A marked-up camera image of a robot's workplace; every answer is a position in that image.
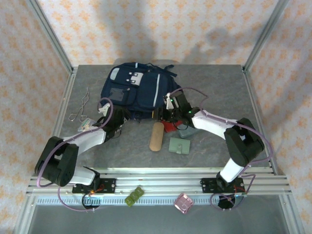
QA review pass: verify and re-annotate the light blue packet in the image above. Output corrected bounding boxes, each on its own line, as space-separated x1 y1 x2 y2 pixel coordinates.
79 118 97 132

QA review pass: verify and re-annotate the aluminium frame post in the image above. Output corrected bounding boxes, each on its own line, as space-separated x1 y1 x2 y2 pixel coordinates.
242 0 290 73
25 0 74 74

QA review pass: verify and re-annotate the pink square plastic box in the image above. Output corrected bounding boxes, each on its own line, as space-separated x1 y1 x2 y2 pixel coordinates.
174 193 194 215

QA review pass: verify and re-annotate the navy blue student backpack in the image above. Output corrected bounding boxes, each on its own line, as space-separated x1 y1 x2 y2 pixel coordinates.
101 62 182 121

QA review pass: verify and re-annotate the grey teal textured case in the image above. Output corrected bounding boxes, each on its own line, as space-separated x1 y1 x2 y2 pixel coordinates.
177 128 199 137

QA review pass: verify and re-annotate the slotted grey cable duct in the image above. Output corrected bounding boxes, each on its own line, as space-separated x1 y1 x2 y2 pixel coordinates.
36 196 281 206

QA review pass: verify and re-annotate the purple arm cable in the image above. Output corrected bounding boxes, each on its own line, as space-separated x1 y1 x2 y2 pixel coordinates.
36 97 114 212
165 87 273 212

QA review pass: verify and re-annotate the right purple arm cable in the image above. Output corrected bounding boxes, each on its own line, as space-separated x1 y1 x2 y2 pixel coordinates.
165 87 273 212

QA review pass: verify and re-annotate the pale green snap wallet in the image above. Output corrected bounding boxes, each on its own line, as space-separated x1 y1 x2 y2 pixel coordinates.
168 137 192 155

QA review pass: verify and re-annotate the red snap wallet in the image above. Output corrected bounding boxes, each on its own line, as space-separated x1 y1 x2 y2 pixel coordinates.
162 120 182 134

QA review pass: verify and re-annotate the aluminium mounting rail beam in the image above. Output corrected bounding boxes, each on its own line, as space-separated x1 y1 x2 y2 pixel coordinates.
26 167 292 197

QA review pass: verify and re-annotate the thin bent metal wire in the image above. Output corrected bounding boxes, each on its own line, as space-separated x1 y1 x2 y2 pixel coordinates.
69 87 90 122

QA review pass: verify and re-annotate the aluminium table side rail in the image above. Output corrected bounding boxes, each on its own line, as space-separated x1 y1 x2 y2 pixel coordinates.
40 67 78 176
241 67 278 175

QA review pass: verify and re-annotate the tan oblong glasses case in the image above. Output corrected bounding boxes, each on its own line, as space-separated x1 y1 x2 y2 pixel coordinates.
149 121 165 152

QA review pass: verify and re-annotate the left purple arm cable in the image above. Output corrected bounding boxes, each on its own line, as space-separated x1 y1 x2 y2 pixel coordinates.
36 97 114 212

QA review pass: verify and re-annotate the green plastic block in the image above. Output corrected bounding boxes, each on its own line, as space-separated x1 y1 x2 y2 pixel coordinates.
124 186 145 208

